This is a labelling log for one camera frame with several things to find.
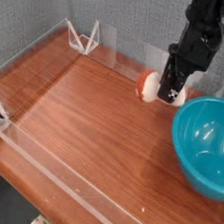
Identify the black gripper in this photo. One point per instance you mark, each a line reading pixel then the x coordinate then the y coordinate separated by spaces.
pixel 200 40

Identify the red and white toy mushroom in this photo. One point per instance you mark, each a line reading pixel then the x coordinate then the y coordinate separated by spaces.
pixel 147 87

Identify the blue plastic bowl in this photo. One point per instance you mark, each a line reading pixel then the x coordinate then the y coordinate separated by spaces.
pixel 198 137

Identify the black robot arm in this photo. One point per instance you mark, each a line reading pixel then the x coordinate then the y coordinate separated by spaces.
pixel 206 9

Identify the clear acrylic barrier wall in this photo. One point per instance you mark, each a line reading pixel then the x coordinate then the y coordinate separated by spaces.
pixel 78 143

